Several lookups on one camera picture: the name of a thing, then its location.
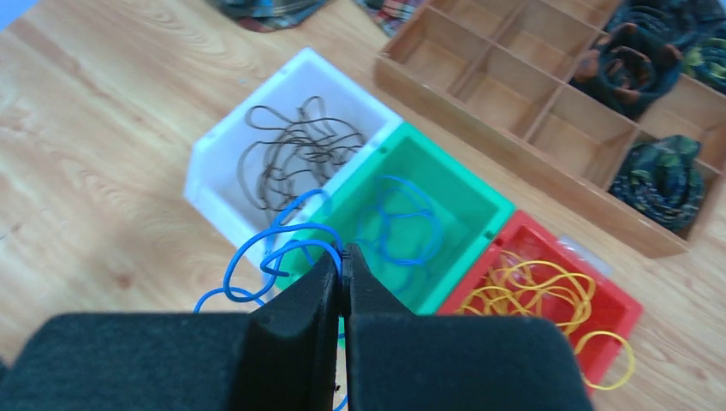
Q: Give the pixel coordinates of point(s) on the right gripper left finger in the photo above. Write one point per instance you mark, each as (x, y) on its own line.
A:
(279, 357)

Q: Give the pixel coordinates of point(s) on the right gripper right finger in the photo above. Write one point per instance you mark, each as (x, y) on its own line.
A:
(398, 360)

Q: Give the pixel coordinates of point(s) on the green plastic bin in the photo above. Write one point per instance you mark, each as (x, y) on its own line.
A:
(419, 217)

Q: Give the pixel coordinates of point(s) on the red plastic bin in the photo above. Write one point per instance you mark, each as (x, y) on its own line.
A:
(526, 271)

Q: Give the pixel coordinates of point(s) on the white plastic bin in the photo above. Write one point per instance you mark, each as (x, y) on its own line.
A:
(307, 127)

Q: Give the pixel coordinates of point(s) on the wooden compartment tray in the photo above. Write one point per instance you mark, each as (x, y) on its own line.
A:
(496, 74)

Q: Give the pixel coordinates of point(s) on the rolled green tie bottom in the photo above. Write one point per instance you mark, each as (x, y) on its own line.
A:
(659, 179)

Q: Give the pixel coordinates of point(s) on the plaid cloth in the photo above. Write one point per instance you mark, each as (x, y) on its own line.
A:
(267, 16)

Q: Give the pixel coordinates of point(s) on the rolled dark tie middle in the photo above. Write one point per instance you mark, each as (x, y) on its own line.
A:
(628, 69)

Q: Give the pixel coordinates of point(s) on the rolled green tie top-right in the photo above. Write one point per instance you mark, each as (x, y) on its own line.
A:
(706, 63)

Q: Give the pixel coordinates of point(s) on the rolled dark tie top-left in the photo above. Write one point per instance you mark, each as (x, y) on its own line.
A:
(681, 23)

